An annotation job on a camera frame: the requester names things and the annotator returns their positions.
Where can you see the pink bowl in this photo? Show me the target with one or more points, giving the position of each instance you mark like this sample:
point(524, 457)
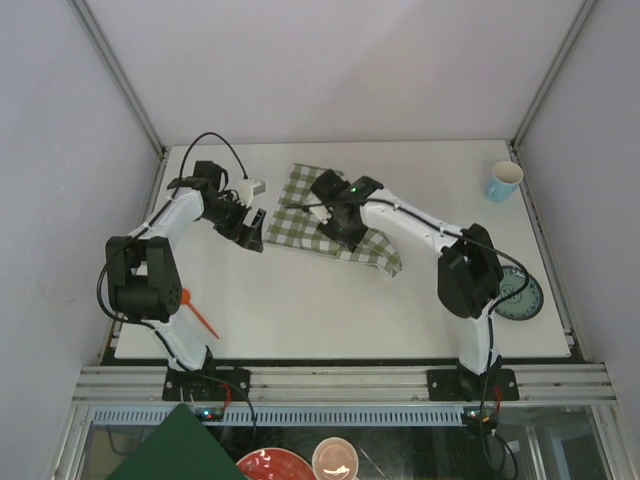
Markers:
point(335, 458)

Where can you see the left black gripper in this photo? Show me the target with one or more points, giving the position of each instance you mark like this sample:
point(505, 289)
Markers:
point(236, 232)

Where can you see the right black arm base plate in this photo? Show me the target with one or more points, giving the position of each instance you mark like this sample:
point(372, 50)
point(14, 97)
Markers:
point(445, 384)

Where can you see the perforated grey cable tray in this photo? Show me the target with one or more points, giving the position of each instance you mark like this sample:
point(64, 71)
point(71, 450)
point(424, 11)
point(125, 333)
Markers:
point(291, 416)

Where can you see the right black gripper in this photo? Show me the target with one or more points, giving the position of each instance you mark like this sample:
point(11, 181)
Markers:
point(330, 227)

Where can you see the aluminium frame rail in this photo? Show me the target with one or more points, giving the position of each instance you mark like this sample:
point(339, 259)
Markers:
point(533, 385)

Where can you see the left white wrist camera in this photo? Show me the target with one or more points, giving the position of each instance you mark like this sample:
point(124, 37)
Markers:
point(248, 189)

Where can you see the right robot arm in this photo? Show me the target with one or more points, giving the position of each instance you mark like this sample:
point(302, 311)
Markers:
point(468, 270)

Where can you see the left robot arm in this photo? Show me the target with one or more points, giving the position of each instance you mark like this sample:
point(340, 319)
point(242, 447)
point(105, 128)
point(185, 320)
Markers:
point(140, 284)

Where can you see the light blue mug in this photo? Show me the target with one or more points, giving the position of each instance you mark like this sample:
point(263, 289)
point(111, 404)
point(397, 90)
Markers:
point(505, 179)

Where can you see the blue patterned plate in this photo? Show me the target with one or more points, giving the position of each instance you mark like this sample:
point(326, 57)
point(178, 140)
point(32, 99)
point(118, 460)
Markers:
point(521, 304)

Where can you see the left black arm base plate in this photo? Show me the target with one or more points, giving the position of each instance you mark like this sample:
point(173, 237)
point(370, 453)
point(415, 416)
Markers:
point(200, 387)

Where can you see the green white checkered cloth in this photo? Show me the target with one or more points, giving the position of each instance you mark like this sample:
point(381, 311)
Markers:
point(297, 229)

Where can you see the green board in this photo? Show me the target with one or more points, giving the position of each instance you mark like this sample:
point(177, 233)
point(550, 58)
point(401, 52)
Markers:
point(179, 448)

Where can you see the orange plastic spoon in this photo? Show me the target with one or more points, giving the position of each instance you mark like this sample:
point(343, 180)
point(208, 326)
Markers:
point(186, 301)

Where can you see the red plate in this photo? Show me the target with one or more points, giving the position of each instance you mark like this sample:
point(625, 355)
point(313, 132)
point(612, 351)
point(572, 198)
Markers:
point(275, 463)

